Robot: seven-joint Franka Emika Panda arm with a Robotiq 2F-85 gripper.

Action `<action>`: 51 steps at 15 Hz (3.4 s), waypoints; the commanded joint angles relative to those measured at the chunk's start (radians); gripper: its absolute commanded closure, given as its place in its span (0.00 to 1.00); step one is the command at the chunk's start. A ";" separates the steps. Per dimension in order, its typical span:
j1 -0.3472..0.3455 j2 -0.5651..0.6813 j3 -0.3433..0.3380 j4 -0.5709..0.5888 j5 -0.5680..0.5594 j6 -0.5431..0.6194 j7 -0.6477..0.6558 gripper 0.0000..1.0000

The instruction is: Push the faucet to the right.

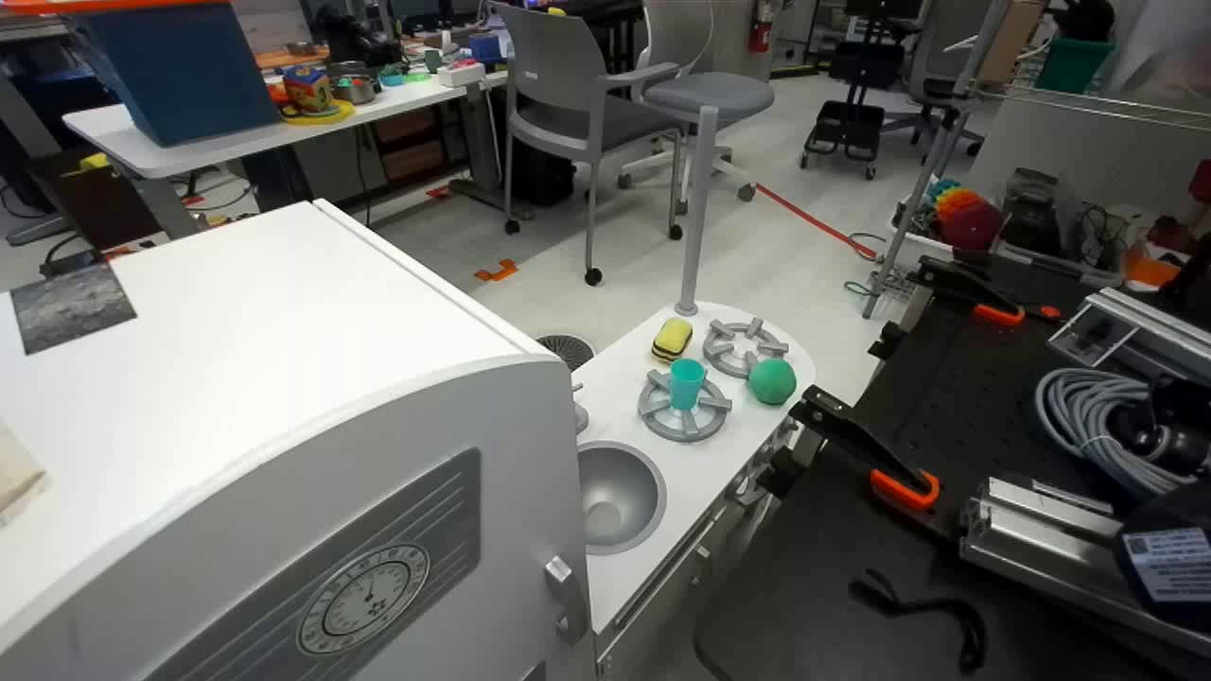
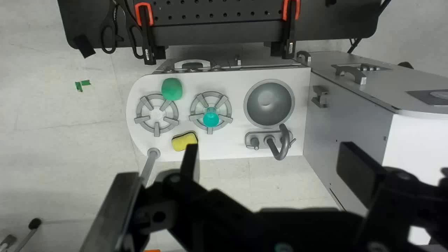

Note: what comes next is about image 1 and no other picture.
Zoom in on black clamp with orange handle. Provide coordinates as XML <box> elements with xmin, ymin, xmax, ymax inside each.
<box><xmin>916</xmin><ymin>253</ymin><xmax>1067</xmax><ymax>332</ymax></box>
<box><xmin>786</xmin><ymin>384</ymin><xmax>945</xmax><ymax>519</ymax></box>

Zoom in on blue box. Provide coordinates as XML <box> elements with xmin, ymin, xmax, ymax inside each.
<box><xmin>73</xmin><ymin>0</ymin><xmax>284</xmax><ymax>151</ymax></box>

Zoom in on black rolling cart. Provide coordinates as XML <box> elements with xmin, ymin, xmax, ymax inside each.
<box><xmin>800</xmin><ymin>0</ymin><xmax>930</xmax><ymax>181</ymax></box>

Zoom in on long aluminum rail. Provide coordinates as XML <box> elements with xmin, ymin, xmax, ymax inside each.
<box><xmin>954</xmin><ymin>473</ymin><xmax>1211</xmax><ymax>663</ymax></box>

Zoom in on large gray burner grate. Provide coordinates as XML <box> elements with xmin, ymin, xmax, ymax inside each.
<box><xmin>633</xmin><ymin>366</ymin><xmax>739</xmax><ymax>448</ymax></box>

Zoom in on short aluminum extrusion frame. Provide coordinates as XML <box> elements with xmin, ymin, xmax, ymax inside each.
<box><xmin>1044</xmin><ymin>286</ymin><xmax>1211</xmax><ymax>390</ymax></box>

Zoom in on yellow sponge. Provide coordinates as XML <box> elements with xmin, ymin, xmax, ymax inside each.
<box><xmin>648</xmin><ymin>315</ymin><xmax>699</xmax><ymax>366</ymax></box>

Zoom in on white toy kitchen counter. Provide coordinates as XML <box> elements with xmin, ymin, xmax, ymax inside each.
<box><xmin>573</xmin><ymin>301</ymin><xmax>820</xmax><ymax>681</ymax></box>

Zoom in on orange floor tape piece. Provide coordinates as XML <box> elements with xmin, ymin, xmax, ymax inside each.
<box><xmin>470</xmin><ymin>253</ymin><xmax>521</xmax><ymax>288</ymax></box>

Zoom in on colourful toy pile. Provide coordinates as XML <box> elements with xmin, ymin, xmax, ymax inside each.
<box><xmin>262</xmin><ymin>57</ymin><xmax>382</xmax><ymax>128</ymax></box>

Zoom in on coiled gray cable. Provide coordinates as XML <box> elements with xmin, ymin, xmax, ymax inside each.
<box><xmin>1032</xmin><ymin>362</ymin><xmax>1197</xmax><ymax>501</ymax></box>

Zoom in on red floor tape line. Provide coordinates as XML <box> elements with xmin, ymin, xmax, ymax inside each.
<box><xmin>752</xmin><ymin>181</ymin><xmax>882</xmax><ymax>265</ymax></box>

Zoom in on white tripod stand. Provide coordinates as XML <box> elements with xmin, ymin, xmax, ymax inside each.
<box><xmin>859</xmin><ymin>99</ymin><xmax>978</xmax><ymax>323</ymax></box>

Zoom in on white table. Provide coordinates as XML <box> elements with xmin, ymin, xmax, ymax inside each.
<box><xmin>61</xmin><ymin>61</ymin><xmax>516</xmax><ymax>244</ymax></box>

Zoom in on green bin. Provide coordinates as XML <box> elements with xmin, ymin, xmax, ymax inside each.
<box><xmin>1032</xmin><ymin>35</ymin><xmax>1119</xmax><ymax>99</ymax></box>

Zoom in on red orange plush toy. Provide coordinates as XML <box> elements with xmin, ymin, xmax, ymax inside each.
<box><xmin>927</xmin><ymin>178</ymin><xmax>1010</xmax><ymax>265</ymax></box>

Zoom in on teal plastic cup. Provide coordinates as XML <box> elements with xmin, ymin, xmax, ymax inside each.
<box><xmin>666</xmin><ymin>355</ymin><xmax>711</xmax><ymax>412</ymax></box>

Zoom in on gray chair on casters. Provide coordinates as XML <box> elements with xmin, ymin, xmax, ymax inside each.
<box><xmin>492</xmin><ymin>0</ymin><xmax>694</xmax><ymax>288</ymax></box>

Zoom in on gray round seat stool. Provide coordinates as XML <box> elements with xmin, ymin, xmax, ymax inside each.
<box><xmin>636</xmin><ymin>0</ymin><xmax>778</xmax><ymax>205</ymax></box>

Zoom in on black table mat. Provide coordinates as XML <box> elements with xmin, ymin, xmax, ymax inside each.
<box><xmin>694</xmin><ymin>280</ymin><xmax>1211</xmax><ymax>681</ymax></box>

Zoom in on black cable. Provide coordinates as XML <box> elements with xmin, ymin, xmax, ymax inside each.
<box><xmin>846</xmin><ymin>569</ymin><xmax>993</xmax><ymax>679</ymax></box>

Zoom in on green ball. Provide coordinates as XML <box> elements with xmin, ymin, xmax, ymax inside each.
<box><xmin>744</xmin><ymin>355</ymin><xmax>800</xmax><ymax>409</ymax></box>

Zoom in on black box with white label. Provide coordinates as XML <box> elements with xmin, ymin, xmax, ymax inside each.
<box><xmin>1111</xmin><ymin>481</ymin><xmax>1211</xmax><ymax>637</ymax></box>

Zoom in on gray round sink bowl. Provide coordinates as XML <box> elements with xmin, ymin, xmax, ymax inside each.
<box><xmin>575</xmin><ymin>438</ymin><xmax>670</xmax><ymax>562</ymax></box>

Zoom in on dark gray printed sheet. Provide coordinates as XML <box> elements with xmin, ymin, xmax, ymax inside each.
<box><xmin>8</xmin><ymin>260</ymin><xmax>140</xmax><ymax>361</ymax></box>

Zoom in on red fire extinguisher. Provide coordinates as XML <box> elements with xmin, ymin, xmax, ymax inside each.
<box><xmin>744</xmin><ymin>0</ymin><xmax>776</xmax><ymax>57</ymax></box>

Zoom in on small gray burner grate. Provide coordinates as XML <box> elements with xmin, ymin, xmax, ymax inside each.
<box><xmin>699</xmin><ymin>315</ymin><xmax>795</xmax><ymax>384</ymax></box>

